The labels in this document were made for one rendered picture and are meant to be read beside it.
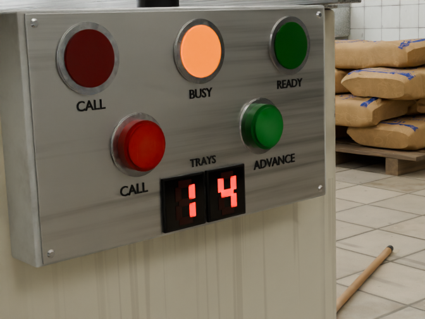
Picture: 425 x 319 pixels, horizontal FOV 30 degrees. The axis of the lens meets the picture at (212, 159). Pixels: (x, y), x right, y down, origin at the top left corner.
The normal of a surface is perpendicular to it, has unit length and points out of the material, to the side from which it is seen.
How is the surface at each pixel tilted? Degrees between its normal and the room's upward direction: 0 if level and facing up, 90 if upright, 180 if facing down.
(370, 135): 125
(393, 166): 90
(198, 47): 90
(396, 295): 0
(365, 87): 116
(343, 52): 90
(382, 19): 90
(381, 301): 0
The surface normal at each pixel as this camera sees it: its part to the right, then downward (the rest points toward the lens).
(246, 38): 0.65, 0.11
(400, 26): -0.77, 0.14
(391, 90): -0.71, 0.36
